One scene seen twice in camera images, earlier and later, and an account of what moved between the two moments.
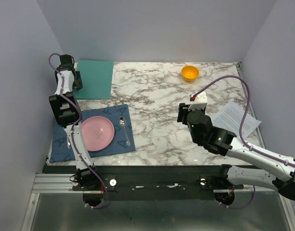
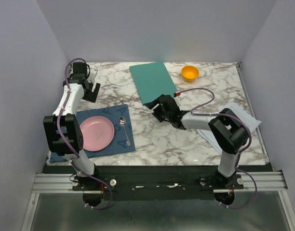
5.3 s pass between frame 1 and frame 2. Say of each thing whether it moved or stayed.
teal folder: moved
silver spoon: stayed
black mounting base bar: stayed
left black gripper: moved
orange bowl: stayed
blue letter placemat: stayed
